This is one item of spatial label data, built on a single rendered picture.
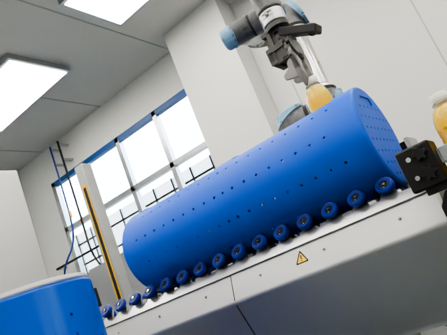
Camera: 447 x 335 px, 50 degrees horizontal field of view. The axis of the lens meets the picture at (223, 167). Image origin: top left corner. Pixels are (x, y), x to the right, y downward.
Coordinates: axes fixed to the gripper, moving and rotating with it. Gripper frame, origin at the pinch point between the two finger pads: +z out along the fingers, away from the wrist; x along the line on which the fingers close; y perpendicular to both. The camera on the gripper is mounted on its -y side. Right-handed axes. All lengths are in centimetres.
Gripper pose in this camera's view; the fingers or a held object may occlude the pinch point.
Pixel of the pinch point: (310, 80)
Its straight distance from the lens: 136.9
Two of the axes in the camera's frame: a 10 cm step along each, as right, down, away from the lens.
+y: -7.4, 4.4, 5.0
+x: -5.6, 0.0, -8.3
